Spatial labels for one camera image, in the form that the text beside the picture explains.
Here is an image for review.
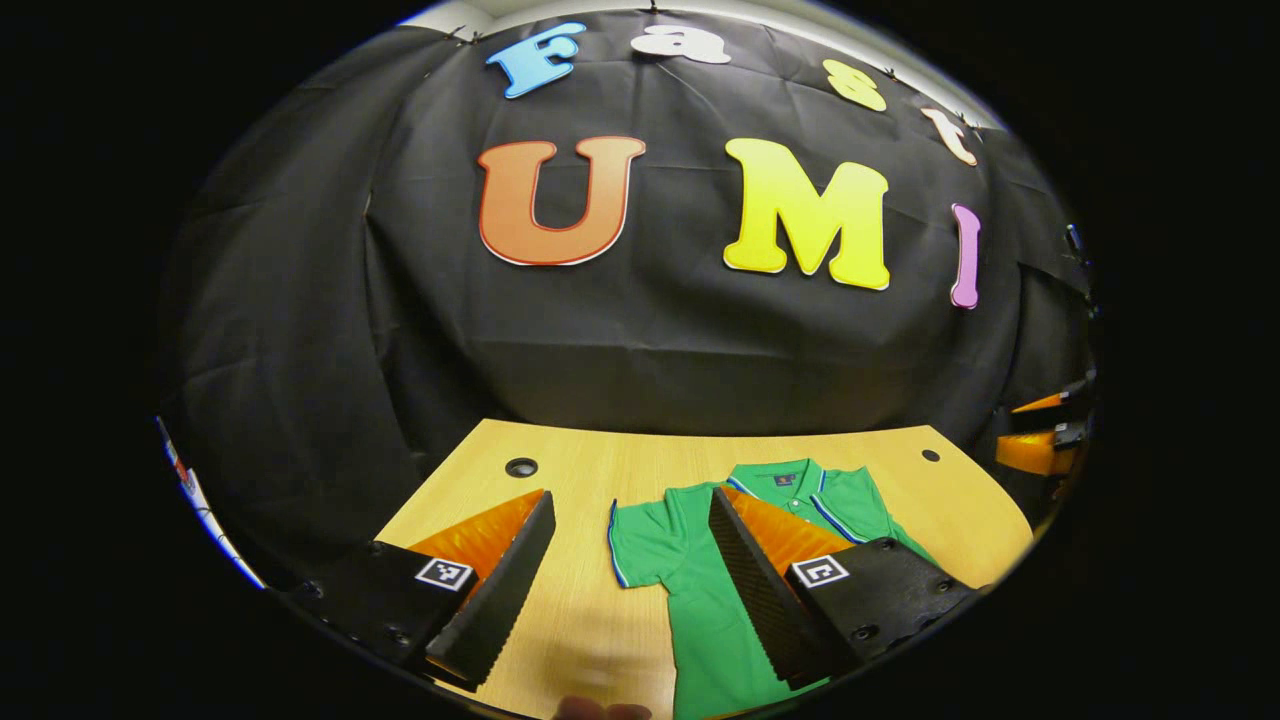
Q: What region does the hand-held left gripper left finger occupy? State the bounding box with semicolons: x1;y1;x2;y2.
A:
288;488;558;693

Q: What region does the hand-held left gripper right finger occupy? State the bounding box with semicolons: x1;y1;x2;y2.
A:
706;486;989;693

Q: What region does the green T-shirt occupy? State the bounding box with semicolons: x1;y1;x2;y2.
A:
607;458;936;720

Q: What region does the black backdrop cloth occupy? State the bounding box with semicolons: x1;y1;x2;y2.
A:
155;5;1099;591

